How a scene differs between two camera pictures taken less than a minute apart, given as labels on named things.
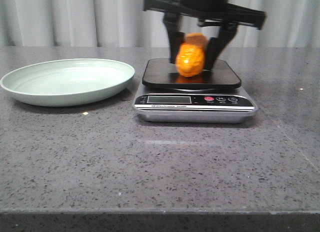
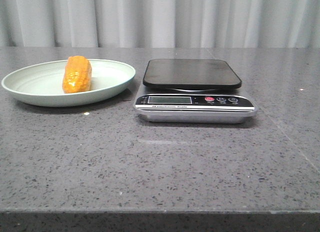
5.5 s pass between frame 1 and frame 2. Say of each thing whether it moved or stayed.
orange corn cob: moved
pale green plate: stayed
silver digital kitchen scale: stayed
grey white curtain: stayed
